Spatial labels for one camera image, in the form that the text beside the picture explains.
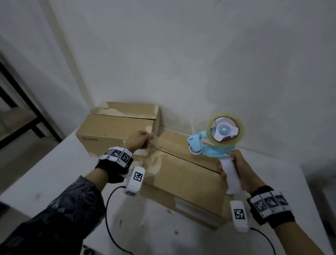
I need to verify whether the person's right hand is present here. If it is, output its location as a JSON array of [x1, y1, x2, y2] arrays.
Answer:
[[217, 150, 263, 195]]

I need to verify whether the person's left hand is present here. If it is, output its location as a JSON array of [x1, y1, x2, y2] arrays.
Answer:
[[123, 130, 155, 156]]

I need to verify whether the brown cardboard box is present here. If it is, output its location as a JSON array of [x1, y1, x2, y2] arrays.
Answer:
[[139, 128, 238, 231], [75, 101, 162, 158]]

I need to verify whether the blue white tape dispenser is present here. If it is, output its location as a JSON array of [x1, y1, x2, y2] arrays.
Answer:
[[187, 119, 245, 195]]

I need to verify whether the clear tape roll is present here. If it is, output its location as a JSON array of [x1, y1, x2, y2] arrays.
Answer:
[[207, 113, 245, 147]]

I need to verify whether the person's left forearm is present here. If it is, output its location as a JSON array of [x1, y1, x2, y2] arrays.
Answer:
[[0, 168, 110, 255]]

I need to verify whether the person's right forearm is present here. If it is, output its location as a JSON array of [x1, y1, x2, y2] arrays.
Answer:
[[273, 218, 329, 255]]

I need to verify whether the black wristband with marker tags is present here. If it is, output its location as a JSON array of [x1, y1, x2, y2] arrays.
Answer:
[[246, 185, 296, 229], [95, 147, 134, 184]]

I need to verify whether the black shelf with wooden boards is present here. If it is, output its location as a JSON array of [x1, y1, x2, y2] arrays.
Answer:
[[0, 59, 63, 150]]

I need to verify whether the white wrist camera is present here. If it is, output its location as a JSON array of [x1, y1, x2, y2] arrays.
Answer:
[[230, 200, 250, 234], [125, 166, 146, 197]]

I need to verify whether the black camera cable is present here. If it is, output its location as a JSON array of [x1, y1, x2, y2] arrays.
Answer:
[[105, 186, 132, 255], [249, 227, 276, 255]]

